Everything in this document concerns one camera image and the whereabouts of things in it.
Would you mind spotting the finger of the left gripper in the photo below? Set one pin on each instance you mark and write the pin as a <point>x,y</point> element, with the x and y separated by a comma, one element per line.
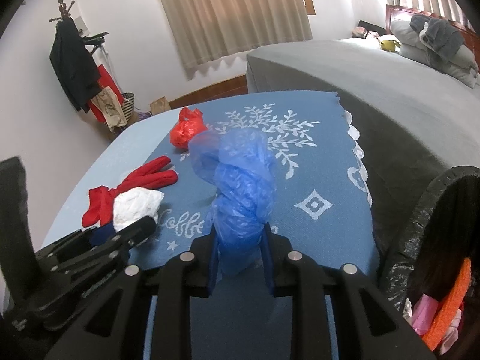
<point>128,238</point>
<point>101,235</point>

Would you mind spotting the wooden coat rack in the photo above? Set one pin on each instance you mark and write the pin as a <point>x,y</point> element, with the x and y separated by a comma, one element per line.
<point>98,53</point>

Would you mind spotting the striped basket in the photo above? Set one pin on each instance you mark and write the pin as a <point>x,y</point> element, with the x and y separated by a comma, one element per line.
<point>128,104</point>

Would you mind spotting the white paper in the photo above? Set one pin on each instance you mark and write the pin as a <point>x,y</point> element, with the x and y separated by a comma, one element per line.
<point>138,202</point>

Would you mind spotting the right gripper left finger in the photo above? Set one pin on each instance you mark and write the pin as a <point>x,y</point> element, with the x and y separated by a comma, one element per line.
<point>144,311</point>

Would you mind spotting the black trash bin with bag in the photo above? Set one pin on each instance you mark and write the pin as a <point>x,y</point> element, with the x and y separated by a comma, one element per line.
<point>426,255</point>

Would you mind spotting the pink cloth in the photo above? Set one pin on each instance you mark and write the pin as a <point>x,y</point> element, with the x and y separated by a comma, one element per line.
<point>451,335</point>

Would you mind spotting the left beige curtain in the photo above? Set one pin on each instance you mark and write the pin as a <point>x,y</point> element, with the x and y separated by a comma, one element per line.
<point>208,30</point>

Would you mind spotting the bed with grey sheet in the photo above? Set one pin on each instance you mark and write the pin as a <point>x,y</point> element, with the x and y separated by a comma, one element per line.
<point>414,122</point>

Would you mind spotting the blue patterned table cloth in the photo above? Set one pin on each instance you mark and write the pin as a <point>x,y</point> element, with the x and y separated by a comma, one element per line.
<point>290,159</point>

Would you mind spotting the black hanging coat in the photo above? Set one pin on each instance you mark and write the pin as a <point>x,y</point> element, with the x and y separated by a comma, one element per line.
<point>73,65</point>

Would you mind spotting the red plastic bag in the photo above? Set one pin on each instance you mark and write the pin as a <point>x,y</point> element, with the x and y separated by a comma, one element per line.
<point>190,123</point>

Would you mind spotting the black clothes hanger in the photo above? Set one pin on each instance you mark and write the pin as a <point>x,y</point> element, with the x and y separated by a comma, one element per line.
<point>95,40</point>

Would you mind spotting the dark grey blanket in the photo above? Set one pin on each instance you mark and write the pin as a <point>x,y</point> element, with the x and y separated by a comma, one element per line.
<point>440,38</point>

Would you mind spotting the red hanging bag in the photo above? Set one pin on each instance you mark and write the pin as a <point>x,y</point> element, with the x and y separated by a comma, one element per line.
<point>106,80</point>

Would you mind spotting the orange foam net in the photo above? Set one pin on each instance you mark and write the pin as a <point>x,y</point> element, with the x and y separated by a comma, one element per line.
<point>451,304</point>

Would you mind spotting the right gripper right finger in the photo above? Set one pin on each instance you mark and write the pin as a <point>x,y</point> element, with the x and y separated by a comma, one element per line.
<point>336,313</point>

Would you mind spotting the beige tote bag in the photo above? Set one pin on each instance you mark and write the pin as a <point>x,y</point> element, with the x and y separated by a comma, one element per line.
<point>106,107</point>

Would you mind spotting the grey folded duvet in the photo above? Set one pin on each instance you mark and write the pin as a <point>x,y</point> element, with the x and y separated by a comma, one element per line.
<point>462,65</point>

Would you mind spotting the yellow plush toy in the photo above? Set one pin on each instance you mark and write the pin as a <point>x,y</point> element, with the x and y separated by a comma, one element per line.
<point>389,45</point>

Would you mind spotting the brown paper bag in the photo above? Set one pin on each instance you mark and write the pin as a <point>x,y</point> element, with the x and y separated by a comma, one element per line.
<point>159,106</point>

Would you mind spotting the blue plastic bag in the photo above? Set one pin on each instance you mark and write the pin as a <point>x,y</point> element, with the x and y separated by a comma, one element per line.
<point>242,168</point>

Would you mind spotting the pink bag on bed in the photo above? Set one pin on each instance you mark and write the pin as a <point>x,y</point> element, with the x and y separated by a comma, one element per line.
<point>365,30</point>

